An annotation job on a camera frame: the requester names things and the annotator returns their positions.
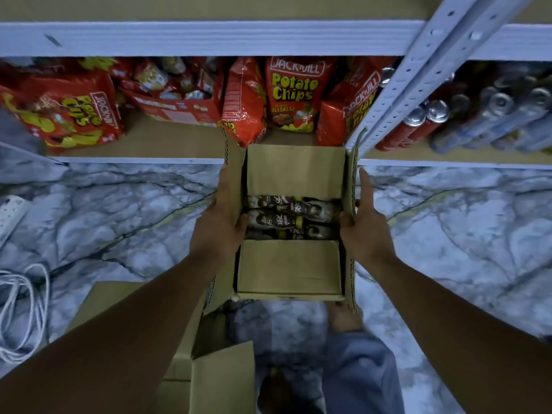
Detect person's left forearm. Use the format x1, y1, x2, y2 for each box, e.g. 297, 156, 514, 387
0, 252, 217, 414

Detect person's right hand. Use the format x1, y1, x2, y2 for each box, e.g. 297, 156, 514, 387
339, 168, 398, 273

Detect white metal shelving rack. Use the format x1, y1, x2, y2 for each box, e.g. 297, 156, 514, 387
0, 0, 552, 169

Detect red yellow snack packet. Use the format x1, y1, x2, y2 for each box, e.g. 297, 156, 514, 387
0, 68, 126, 152

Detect white cable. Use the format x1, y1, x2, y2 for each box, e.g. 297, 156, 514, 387
0, 263, 51, 366

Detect Kopiko bottles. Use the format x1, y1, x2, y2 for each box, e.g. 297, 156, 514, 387
246, 194, 342, 242

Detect brown cardboard box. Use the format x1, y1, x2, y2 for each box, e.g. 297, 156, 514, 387
202, 125, 367, 316
64, 280, 257, 414

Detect person's grey trousers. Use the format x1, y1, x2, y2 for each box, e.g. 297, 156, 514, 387
259, 330, 407, 414

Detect white power strip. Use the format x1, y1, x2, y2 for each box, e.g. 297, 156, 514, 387
0, 195, 31, 247

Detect person's left hand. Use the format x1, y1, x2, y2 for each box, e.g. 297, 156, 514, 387
188, 151, 251, 271

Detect person's right forearm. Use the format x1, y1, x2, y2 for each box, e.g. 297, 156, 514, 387
371, 254, 552, 414

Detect row of silver cans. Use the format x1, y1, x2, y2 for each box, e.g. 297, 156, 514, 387
375, 63, 552, 156

